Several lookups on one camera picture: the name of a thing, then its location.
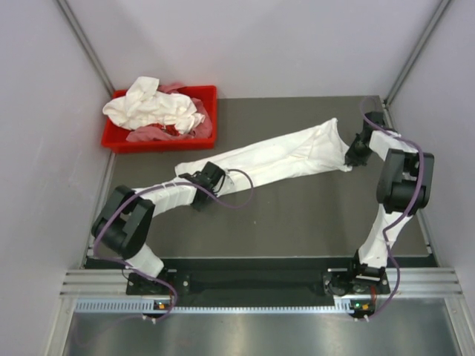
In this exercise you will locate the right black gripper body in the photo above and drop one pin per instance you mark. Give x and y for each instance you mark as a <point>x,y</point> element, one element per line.
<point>358,154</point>

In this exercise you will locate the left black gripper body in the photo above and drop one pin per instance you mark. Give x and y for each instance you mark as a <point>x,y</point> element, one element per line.
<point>201,205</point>

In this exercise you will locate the white t shirt with print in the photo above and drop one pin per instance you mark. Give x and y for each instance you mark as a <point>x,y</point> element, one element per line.
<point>314,150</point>

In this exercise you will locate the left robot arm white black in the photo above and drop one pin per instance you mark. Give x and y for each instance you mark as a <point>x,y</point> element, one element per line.
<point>123,224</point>

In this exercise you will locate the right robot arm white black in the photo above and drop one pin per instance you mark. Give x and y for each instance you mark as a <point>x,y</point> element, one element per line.
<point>404,188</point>

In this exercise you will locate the pink t shirt in bin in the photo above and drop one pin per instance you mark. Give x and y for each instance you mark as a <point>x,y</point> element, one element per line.
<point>167,133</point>

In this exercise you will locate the white t shirt in bin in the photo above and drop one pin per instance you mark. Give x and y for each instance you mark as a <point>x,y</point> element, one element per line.
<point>143,105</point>

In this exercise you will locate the red plastic bin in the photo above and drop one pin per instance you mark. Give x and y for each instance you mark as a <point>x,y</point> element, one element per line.
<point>114,137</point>

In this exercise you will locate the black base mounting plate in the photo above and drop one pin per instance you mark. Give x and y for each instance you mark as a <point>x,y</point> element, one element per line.
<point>317,282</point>

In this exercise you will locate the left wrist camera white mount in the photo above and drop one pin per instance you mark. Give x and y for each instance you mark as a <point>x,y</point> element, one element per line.
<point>226,185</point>

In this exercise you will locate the grey slotted cable duct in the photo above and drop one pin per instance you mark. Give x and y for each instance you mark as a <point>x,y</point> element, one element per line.
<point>152,306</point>

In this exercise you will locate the left corner aluminium post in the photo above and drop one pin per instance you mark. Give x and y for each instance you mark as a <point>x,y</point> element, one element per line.
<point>80,35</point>

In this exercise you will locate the corner aluminium post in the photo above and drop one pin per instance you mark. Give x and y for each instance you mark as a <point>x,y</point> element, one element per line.
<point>421,43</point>
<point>80,35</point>

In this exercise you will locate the aluminium extrusion rail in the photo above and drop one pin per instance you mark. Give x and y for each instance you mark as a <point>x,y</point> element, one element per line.
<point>94,283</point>

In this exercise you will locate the right corner aluminium post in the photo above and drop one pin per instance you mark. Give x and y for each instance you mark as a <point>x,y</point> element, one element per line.
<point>421,43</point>

